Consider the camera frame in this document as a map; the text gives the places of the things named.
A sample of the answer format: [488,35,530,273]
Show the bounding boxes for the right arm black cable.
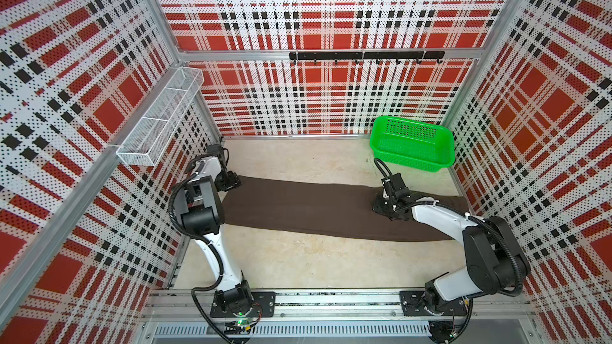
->
[372,157,527,342]

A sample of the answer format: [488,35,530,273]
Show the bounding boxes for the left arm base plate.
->
[210,291,277,319]

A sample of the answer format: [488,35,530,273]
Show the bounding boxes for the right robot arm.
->
[373,174,531,315]

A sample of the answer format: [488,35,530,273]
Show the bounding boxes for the white wire mesh shelf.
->
[117,67,203,167]

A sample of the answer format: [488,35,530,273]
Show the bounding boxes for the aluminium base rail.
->
[140,288,534,322]

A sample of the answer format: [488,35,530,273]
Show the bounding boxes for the green plastic basket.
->
[370,116,456,172]

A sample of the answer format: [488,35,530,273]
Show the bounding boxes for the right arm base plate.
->
[399,290,468,318]

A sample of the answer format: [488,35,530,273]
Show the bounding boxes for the black hook rail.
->
[288,50,446,62]

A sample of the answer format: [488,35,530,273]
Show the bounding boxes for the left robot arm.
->
[168,144,254,317]

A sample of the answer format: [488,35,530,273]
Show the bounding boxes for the brown trousers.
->
[222,177,449,242]

